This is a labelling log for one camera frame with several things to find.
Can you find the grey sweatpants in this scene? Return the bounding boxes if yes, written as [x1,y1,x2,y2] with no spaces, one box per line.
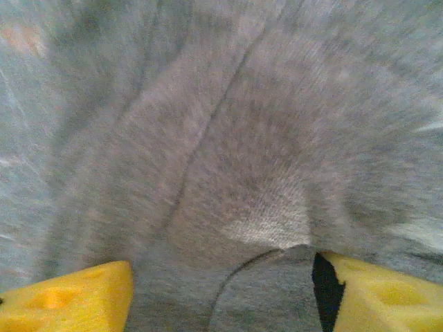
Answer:
[0,0,443,332]

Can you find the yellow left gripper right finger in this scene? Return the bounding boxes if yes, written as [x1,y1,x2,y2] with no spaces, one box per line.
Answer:
[311,251,443,332]

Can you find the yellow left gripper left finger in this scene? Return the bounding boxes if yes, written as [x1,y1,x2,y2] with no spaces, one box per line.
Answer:
[0,260,134,332]

